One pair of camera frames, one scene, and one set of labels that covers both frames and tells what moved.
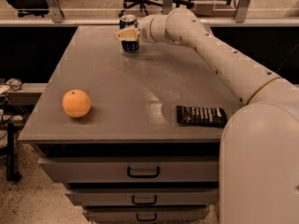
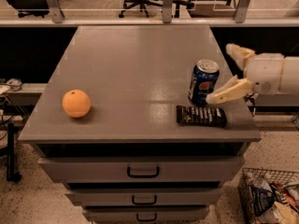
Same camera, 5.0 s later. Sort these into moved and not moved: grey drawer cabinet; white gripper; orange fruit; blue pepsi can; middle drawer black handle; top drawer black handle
Moved: white gripper; blue pepsi can
Not moved: grey drawer cabinet; middle drawer black handle; top drawer black handle; orange fruit
